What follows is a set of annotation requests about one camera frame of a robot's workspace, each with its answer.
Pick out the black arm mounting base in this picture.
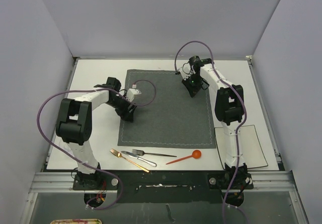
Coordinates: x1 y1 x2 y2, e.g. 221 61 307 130
72 171 254 204

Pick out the dark handled silver fork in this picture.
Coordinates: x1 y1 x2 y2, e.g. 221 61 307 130
132 149 177 158

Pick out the purple cable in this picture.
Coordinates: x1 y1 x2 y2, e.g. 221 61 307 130
36 80 157 211
174 40 250 224

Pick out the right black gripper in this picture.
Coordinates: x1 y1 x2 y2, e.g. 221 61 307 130
182 73 204 97

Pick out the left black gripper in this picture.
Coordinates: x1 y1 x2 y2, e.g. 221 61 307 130
106 94 136 122

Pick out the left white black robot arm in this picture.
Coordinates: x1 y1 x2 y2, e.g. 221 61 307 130
56 77 141 189

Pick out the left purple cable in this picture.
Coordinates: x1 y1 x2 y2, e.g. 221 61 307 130
36 80 157 211

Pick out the silver table knife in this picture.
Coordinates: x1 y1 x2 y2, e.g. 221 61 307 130
121 151 157 167

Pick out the gold fork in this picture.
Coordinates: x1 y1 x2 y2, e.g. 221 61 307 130
110 148 150 173

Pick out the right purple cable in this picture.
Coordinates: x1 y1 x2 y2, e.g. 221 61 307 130
174 40 250 224

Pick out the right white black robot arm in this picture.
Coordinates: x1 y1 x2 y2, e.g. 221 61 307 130
179 56 247 188

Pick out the orange plastic spoon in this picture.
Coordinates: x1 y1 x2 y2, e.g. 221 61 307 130
166 150 202 165

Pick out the floral tray edge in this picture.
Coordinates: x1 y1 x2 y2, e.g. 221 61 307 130
50 218 102 224

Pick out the white square plate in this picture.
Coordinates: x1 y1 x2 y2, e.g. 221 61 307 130
215 125 268 169

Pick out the dark grey cloth placemat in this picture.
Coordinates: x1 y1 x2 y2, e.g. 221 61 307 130
118 69 216 149

